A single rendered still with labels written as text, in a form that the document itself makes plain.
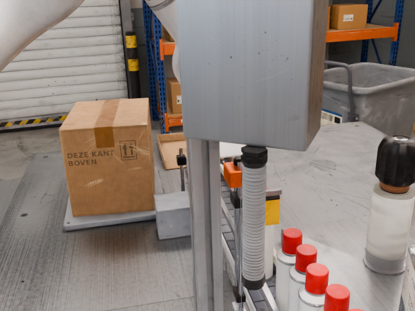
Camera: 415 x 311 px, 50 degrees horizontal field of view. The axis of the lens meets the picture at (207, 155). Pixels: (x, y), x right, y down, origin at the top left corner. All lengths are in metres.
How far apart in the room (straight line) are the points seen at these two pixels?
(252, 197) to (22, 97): 4.68
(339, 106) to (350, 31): 2.11
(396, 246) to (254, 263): 0.47
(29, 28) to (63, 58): 4.12
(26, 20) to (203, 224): 0.51
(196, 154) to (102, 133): 0.62
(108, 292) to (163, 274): 0.13
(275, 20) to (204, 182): 0.28
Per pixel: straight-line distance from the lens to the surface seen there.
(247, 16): 0.54
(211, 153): 0.66
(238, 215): 0.77
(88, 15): 5.03
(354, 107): 3.12
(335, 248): 1.12
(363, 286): 1.02
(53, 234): 1.35
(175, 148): 1.85
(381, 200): 0.99
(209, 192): 0.70
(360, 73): 3.93
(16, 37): 0.96
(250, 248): 0.62
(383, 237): 1.02
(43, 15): 0.93
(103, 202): 1.34
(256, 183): 0.57
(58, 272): 1.18
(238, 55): 0.55
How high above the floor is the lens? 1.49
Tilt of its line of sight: 22 degrees down
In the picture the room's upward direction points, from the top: 2 degrees counter-clockwise
